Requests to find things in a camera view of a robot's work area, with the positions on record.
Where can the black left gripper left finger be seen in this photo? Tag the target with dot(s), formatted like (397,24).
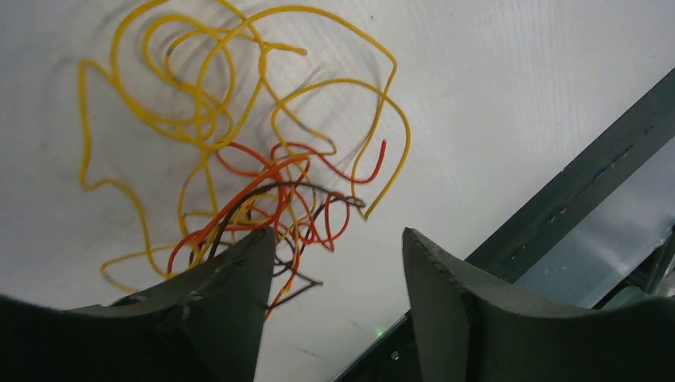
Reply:
(205,324)

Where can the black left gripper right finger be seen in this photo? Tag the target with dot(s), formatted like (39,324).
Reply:
(472,326)

